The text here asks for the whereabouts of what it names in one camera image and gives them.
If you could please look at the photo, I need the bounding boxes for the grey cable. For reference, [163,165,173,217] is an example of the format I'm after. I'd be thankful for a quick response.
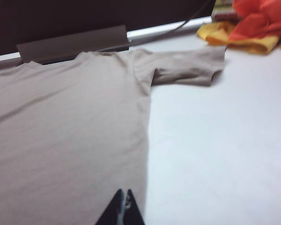
[172,0,214,30]

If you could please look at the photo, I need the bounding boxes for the orange cloth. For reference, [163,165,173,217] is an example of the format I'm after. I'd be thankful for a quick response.
[228,0,281,43]

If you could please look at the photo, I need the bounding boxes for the grey partition bracket plate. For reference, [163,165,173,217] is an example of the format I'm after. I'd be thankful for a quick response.
[15,24,133,66]

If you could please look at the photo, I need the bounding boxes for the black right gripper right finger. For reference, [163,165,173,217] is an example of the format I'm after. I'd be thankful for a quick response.
[127,188,146,225]

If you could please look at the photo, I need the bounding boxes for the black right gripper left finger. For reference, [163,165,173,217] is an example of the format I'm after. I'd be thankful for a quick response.
[96,188,125,225]

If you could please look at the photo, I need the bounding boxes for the beige T-shirt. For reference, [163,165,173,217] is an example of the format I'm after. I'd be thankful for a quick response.
[0,48,226,225]

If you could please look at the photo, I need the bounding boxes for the yellow cloth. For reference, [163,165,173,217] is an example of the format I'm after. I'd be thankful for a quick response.
[196,20,281,55]

